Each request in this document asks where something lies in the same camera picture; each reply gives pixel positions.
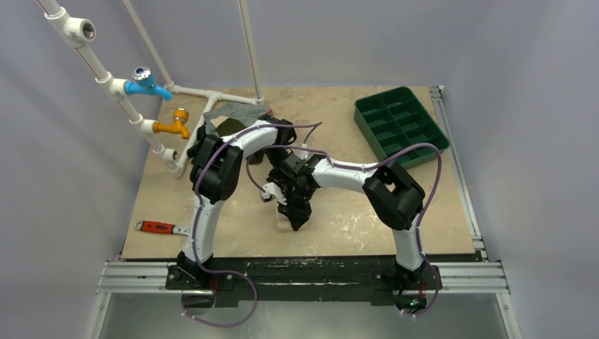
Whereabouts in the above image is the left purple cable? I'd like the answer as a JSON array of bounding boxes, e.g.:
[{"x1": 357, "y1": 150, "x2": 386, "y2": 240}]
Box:
[{"x1": 179, "y1": 121, "x2": 324, "y2": 328}]

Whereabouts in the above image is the adjustable wrench red handle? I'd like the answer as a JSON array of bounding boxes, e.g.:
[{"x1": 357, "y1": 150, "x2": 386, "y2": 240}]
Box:
[{"x1": 134, "y1": 220, "x2": 190, "y2": 235}]

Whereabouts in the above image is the beige underwear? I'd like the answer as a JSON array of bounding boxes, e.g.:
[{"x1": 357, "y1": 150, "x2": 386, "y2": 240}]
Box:
[{"x1": 275, "y1": 212, "x2": 293, "y2": 233}]

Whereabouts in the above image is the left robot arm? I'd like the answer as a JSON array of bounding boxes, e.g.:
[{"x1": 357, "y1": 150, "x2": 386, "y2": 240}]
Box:
[{"x1": 176, "y1": 115, "x2": 297, "y2": 289}]

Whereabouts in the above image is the striped grey underwear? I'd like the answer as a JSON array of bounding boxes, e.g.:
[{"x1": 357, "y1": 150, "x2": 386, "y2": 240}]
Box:
[{"x1": 203, "y1": 102, "x2": 272, "y2": 136}]

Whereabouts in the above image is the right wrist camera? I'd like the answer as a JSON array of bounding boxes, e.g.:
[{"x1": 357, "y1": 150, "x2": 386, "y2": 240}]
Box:
[{"x1": 259, "y1": 182, "x2": 287, "y2": 206}]

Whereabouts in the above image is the blue tap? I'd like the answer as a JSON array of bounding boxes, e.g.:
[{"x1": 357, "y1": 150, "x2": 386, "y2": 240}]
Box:
[{"x1": 124, "y1": 66, "x2": 173, "y2": 101}]

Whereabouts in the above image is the purple cable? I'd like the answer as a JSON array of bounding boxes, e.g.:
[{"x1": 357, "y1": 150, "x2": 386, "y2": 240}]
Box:
[
  {"x1": 179, "y1": 121, "x2": 324, "y2": 328},
  {"x1": 245, "y1": 142, "x2": 443, "y2": 319}
]

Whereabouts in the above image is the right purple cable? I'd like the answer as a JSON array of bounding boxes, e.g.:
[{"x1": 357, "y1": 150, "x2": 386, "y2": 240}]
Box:
[{"x1": 245, "y1": 142, "x2": 443, "y2": 319}]

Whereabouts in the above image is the white PVC pipe frame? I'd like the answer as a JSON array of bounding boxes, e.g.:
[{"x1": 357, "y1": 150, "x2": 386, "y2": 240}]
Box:
[{"x1": 38, "y1": 1, "x2": 265, "y2": 177}]

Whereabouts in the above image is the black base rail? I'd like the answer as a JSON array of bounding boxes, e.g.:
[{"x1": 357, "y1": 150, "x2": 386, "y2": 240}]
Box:
[{"x1": 165, "y1": 254, "x2": 441, "y2": 311}]

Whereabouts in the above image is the green compartment tray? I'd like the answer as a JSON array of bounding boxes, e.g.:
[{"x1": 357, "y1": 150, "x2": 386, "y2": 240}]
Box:
[{"x1": 354, "y1": 86, "x2": 450, "y2": 161}]

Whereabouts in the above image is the dark green underwear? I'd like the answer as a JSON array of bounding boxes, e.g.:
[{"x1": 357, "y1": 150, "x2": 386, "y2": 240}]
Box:
[{"x1": 215, "y1": 118, "x2": 246, "y2": 137}]

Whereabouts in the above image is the black underwear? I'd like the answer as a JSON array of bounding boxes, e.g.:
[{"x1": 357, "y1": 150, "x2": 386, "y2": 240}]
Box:
[{"x1": 186, "y1": 124, "x2": 208, "y2": 166}]

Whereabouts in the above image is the orange tap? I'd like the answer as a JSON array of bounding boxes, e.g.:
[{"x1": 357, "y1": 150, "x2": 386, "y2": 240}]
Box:
[{"x1": 152, "y1": 108, "x2": 191, "y2": 140}]

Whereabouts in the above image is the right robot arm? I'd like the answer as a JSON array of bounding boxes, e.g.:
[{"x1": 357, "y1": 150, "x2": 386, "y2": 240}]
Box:
[{"x1": 267, "y1": 152, "x2": 425, "y2": 287}]

